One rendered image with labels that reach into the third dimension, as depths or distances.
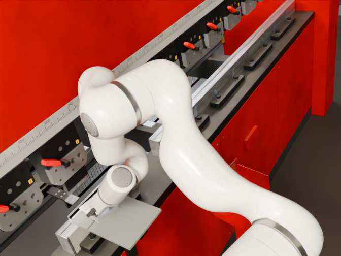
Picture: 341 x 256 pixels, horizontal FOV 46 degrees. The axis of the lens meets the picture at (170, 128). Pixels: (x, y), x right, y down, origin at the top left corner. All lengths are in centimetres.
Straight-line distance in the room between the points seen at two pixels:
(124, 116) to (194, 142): 14
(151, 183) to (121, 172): 55
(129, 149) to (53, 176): 32
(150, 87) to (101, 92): 9
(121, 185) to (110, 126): 42
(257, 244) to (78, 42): 83
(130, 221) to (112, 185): 29
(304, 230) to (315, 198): 202
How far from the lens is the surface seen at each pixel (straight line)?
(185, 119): 74
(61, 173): 132
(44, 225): 301
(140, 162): 117
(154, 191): 164
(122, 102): 73
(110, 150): 102
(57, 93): 125
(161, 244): 174
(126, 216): 140
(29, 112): 120
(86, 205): 149
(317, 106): 343
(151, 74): 78
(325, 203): 275
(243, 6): 224
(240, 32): 335
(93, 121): 73
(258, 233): 74
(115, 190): 112
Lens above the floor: 199
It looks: 35 degrees down
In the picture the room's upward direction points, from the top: 12 degrees counter-clockwise
